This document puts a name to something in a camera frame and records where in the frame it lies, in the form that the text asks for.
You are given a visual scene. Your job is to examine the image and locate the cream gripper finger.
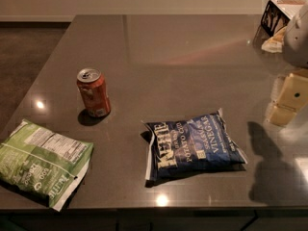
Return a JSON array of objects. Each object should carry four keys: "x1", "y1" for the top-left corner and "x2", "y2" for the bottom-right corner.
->
[
  {"x1": 270, "y1": 76, "x2": 285, "y2": 102},
  {"x1": 267, "y1": 72, "x2": 308, "y2": 126}
]

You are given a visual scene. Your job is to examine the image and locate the red coke can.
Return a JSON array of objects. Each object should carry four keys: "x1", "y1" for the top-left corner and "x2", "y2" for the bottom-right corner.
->
[{"x1": 77, "y1": 68, "x2": 111, "y2": 117}]

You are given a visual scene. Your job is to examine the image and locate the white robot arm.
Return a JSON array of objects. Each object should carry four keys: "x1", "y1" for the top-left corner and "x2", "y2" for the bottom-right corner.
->
[{"x1": 267, "y1": 4, "x2": 308, "y2": 126}]

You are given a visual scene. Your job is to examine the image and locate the cream snack packet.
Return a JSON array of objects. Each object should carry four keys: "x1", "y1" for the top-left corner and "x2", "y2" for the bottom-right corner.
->
[{"x1": 261, "y1": 27, "x2": 287, "y2": 53}]

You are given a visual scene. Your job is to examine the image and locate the blue Kettle chip bag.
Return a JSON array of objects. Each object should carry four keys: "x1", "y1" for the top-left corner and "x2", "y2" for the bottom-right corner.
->
[{"x1": 145, "y1": 109, "x2": 247, "y2": 182}]

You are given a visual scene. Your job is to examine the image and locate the green Kettle chip bag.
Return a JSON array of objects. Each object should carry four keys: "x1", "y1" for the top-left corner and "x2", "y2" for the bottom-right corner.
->
[{"x1": 0, "y1": 119, "x2": 93, "y2": 211}]

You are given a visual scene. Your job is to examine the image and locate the black wire basket with paper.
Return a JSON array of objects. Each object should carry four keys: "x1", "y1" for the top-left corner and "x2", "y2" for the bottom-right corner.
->
[{"x1": 261, "y1": 0, "x2": 307, "y2": 37}]

